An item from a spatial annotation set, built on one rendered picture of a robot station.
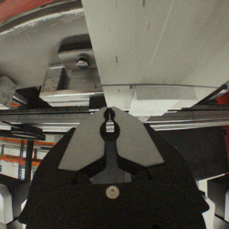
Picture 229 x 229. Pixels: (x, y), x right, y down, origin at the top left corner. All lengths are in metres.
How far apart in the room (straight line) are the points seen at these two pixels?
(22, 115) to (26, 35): 0.49
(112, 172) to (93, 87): 0.60
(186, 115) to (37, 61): 0.60
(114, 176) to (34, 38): 0.74
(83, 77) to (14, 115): 0.57
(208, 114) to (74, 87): 0.62
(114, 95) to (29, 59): 0.25
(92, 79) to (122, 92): 0.11
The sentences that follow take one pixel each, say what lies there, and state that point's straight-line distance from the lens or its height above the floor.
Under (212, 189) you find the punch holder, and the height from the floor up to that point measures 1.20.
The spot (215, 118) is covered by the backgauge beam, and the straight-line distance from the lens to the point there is 0.68.
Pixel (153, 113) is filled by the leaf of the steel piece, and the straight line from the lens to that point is 0.26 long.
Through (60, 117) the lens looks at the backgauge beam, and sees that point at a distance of 0.54.
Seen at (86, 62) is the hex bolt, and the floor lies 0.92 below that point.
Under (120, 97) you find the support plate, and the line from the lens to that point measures 0.17.
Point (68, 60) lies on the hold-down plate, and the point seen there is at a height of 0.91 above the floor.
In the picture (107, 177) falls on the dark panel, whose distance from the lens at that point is 0.75.
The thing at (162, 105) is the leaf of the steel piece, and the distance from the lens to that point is 0.21.
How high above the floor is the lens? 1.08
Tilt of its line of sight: 19 degrees down
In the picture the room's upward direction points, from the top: 179 degrees clockwise
